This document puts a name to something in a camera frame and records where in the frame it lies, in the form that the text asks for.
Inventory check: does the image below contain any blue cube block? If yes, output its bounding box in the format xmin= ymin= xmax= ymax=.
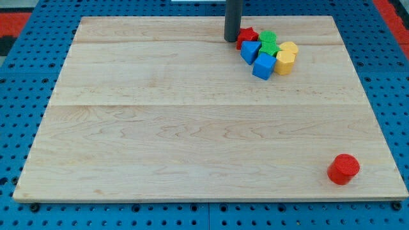
xmin=252 ymin=53 xmax=277 ymax=81

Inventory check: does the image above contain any green cylinder block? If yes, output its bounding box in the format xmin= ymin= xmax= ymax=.
xmin=258 ymin=30 xmax=277 ymax=43

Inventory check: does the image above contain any blue triangle block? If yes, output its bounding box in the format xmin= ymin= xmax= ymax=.
xmin=240 ymin=41 xmax=261 ymax=65

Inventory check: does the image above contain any yellow hexagon block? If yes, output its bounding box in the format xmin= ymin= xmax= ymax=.
xmin=274 ymin=50 xmax=296 ymax=75

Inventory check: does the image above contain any wooden board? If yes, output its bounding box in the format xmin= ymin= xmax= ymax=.
xmin=13 ymin=16 xmax=408 ymax=203

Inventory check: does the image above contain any red cylinder block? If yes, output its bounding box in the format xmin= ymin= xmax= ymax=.
xmin=327 ymin=153 xmax=360 ymax=185

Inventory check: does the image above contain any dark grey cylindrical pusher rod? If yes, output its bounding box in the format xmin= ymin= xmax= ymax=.
xmin=224 ymin=0 xmax=243 ymax=42

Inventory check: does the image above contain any green star block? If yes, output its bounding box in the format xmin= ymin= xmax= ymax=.
xmin=258 ymin=42 xmax=281 ymax=57

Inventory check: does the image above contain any red star block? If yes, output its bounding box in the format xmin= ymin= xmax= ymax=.
xmin=236 ymin=27 xmax=259 ymax=50

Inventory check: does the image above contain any yellow heart block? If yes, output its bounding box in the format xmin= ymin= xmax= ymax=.
xmin=279 ymin=41 xmax=299 ymax=56

